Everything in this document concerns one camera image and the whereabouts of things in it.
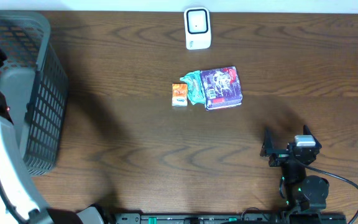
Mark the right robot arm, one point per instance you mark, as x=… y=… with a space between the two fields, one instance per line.
x=307 y=193

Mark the purple red tissue pack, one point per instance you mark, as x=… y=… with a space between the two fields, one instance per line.
x=222 y=88

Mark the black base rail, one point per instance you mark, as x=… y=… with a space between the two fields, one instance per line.
x=136 y=218

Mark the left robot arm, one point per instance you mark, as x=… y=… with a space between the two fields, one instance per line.
x=20 y=201

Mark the white barcode scanner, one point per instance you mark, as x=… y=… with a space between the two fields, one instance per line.
x=197 y=28

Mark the grey plastic mesh basket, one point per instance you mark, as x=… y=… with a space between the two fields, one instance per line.
x=35 y=87

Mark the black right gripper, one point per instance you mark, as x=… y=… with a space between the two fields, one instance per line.
x=279 y=155

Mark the orange tissue packet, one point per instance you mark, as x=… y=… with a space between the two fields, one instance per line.
x=179 y=94

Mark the teal snack wrapper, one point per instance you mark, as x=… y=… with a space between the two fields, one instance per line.
x=195 y=89

